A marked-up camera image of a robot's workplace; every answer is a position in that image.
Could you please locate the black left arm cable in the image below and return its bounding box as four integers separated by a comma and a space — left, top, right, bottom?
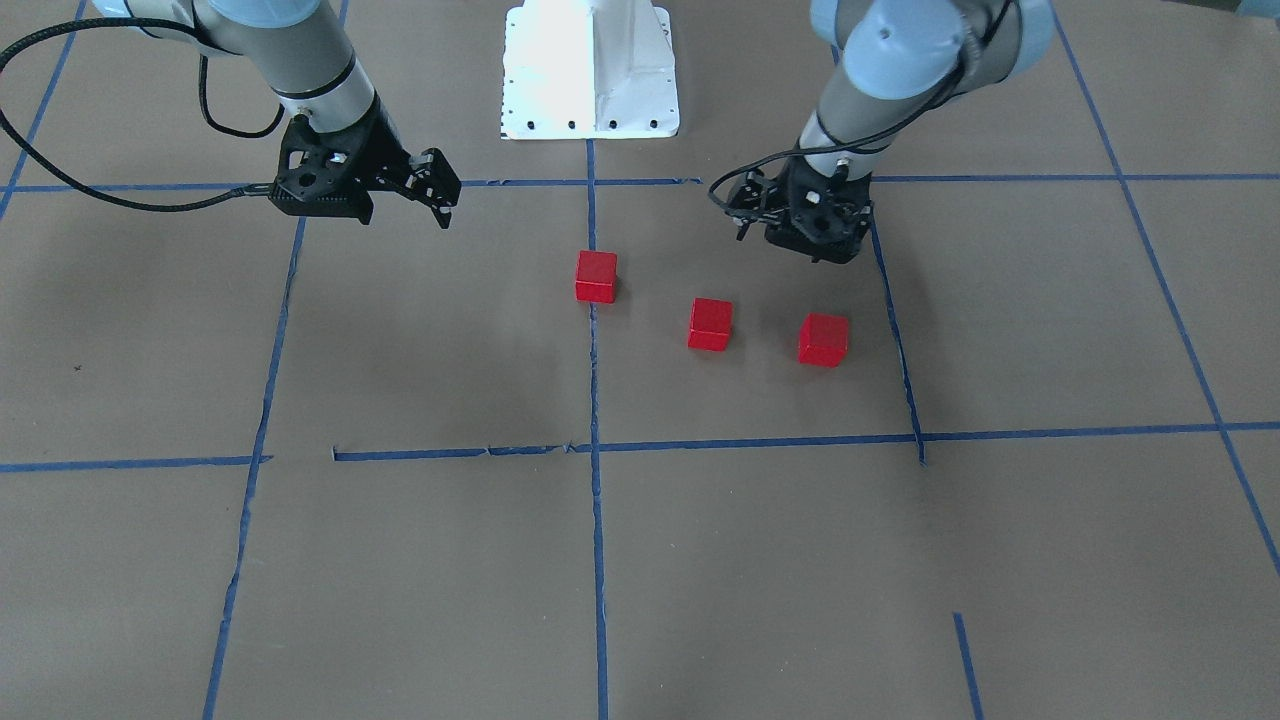
708, 0, 1011, 213

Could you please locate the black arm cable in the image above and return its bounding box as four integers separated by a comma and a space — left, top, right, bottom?
708, 0, 1011, 213
0, 18, 291, 213

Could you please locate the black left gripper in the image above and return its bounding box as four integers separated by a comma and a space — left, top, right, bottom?
724, 158, 873, 265

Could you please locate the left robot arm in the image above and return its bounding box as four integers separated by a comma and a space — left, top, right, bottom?
708, 1, 1055, 264

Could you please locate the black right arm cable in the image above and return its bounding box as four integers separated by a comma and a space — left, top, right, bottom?
0, 18, 291, 213

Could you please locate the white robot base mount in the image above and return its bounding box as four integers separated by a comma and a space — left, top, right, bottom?
499, 1, 681, 141

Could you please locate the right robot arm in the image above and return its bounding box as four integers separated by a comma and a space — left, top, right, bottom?
95, 1, 462, 228

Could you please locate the red block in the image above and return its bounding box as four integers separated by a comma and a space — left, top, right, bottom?
686, 297, 733, 352
797, 313, 851, 368

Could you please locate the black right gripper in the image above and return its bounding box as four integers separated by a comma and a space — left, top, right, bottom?
269, 96, 463, 231

